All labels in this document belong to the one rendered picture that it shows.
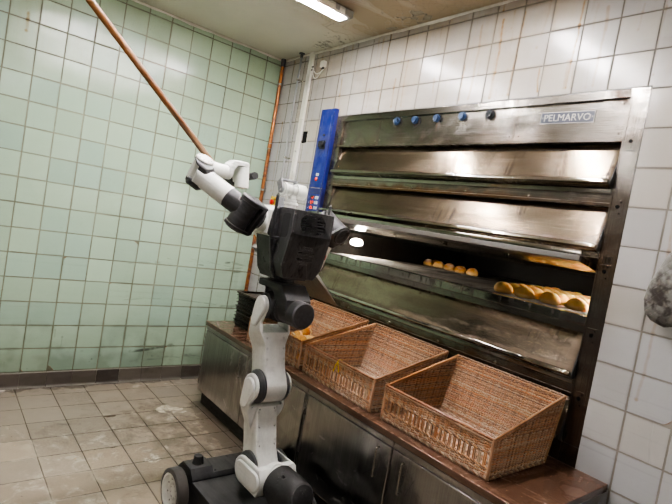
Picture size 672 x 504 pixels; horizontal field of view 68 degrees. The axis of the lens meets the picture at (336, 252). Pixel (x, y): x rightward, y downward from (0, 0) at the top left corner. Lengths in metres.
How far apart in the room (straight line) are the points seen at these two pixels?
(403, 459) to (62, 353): 2.49
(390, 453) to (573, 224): 1.22
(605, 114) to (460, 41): 0.93
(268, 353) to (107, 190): 1.92
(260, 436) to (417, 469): 0.68
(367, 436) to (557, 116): 1.63
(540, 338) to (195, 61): 2.94
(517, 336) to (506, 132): 0.97
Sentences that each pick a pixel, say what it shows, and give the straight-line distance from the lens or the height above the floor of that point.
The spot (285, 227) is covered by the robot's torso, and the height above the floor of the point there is 1.32.
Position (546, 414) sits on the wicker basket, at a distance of 2.21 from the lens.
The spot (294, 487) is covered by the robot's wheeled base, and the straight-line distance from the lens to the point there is 2.15.
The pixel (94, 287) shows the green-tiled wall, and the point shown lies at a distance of 3.78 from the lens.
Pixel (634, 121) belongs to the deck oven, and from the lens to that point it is 2.34.
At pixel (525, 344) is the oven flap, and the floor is 1.00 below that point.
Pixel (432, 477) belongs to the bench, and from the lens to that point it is 2.08.
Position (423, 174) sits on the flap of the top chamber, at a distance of 2.79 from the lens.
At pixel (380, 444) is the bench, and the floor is 0.51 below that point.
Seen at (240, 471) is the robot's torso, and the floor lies 0.28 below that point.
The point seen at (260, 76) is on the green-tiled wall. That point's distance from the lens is 4.20.
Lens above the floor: 1.37
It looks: 3 degrees down
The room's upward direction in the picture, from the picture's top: 10 degrees clockwise
